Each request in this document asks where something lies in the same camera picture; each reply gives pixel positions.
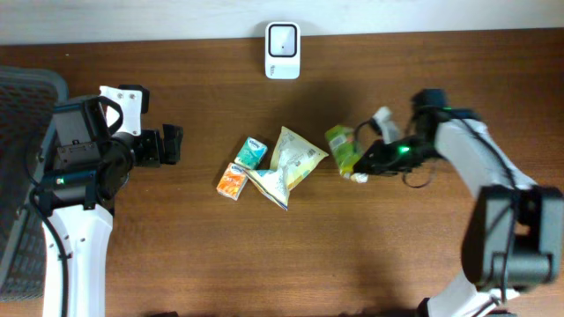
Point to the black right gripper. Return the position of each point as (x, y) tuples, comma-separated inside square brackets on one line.
[(380, 155)]

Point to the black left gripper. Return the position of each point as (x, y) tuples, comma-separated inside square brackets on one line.
[(151, 147)]

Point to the green tea drink carton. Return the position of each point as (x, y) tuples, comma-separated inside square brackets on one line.
[(346, 152)]

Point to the orange Kleenex tissue pack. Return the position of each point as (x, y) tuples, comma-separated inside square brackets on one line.
[(232, 181)]

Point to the teal Kleenex tissue pack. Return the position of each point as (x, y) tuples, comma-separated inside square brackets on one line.
[(251, 154)]

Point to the yellow snack bag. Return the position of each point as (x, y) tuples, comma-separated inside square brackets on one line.
[(294, 158)]

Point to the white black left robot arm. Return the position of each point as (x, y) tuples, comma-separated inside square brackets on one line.
[(89, 160)]

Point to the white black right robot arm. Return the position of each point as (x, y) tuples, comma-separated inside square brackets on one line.
[(514, 240)]

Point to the white barcode scanner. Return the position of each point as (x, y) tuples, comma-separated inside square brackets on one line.
[(282, 51)]

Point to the grey plastic mesh basket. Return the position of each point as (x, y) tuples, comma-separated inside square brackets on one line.
[(28, 97)]

